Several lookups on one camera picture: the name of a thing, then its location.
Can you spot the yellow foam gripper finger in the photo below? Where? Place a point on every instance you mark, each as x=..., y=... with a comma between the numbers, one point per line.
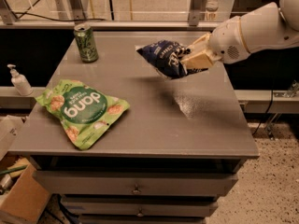
x=200, y=60
x=200, y=44

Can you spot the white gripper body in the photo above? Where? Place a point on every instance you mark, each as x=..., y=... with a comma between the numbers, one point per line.
x=226, y=41

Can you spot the blue Kettle chip bag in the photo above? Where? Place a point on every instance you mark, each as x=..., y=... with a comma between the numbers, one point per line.
x=165, y=57

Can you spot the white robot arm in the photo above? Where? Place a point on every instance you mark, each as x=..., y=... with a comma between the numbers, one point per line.
x=273, y=26

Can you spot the green Dang rice chip bag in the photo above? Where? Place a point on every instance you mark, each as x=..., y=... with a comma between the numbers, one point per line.
x=84, y=112

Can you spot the grey drawer cabinet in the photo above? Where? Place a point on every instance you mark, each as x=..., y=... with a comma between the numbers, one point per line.
x=181, y=141

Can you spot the green soda can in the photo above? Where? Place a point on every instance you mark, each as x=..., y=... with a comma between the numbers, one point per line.
x=85, y=41

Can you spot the top drawer knob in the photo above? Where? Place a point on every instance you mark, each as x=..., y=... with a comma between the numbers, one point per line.
x=136, y=190

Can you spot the drawer knob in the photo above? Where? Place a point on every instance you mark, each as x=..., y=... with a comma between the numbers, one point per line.
x=140, y=213
x=136, y=190

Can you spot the white pump dispenser bottle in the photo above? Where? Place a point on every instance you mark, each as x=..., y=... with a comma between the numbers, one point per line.
x=19, y=81

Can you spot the white box at left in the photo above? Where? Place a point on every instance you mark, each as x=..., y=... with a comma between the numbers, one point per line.
x=9, y=128

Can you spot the cardboard box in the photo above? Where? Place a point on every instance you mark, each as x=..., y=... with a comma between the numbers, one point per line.
x=26, y=200

